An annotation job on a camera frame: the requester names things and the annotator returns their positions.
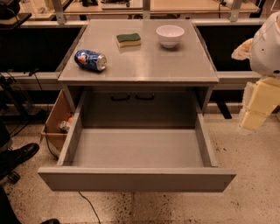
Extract black shoe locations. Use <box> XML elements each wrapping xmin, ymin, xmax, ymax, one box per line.
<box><xmin>9</xmin><ymin>143</ymin><xmax>39</xmax><ymax>166</ymax></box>

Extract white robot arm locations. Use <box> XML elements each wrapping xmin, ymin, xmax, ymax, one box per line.
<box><xmin>231</xmin><ymin>11</ymin><xmax>280</xmax><ymax>134</ymax></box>

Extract cardboard box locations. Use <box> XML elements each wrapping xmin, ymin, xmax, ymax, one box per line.
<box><xmin>41</xmin><ymin>90</ymin><xmax>73</xmax><ymax>157</ymax></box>

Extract left black drawer handle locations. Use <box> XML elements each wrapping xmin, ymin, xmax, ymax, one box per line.
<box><xmin>111</xmin><ymin>93</ymin><xmax>130</xmax><ymax>102</ymax></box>

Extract black floor cable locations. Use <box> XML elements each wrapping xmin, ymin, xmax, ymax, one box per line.
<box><xmin>78</xmin><ymin>191</ymin><xmax>102</xmax><ymax>224</ymax></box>

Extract bottle in cardboard box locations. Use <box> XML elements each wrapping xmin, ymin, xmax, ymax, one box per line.
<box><xmin>59</xmin><ymin>116</ymin><xmax>73</xmax><ymax>132</ymax></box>

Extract right black drawer handle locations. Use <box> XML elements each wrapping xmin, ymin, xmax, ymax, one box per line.
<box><xmin>136</xmin><ymin>93</ymin><xmax>155</xmax><ymax>101</ymax></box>

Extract green yellow sponge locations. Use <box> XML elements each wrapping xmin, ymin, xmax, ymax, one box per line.
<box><xmin>116</xmin><ymin>33</ymin><xmax>141</xmax><ymax>48</ymax></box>

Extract blue pepsi can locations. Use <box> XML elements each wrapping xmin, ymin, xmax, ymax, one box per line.
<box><xmin>74</xmin><ymin>49</ymin><xmax>107</xmax><ymax>72</ymax></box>

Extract white bowl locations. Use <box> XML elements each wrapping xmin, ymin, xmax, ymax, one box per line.
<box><xmin>156</xmin><ymin>25</ymin><xmax>185</xmax><ymax>48</ymax></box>

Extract grey open top drawer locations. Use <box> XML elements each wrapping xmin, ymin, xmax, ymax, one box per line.
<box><xmin>38</xmin><ymin>92</ymin><xmax>236</xmax><ymax>193</ymax></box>

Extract black drawer handle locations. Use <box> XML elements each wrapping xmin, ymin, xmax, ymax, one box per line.
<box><xmin>136</xmin><ymin>93</ymin><xmax>155</xmax><ymax>101</ymax></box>
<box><xmin>111</xmin><ymin>93</ymin><xmax>130</xmax><ymax>102</ymax></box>

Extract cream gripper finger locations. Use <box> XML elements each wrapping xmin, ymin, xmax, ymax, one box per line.
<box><xmin>231</xmin><ymin>38</ymin><xmax>253</xmax><ymax>60</ymax></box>
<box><xmin>239</xmin><ymin>77</ymin><xmax>280</xmax><ymax>130</ymax></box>

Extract grey cabinet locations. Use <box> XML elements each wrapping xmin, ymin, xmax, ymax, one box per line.
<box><xmin>59</xmin><ymin>19</ymin><xmax>218</xmax><ymax>128</ymax></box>

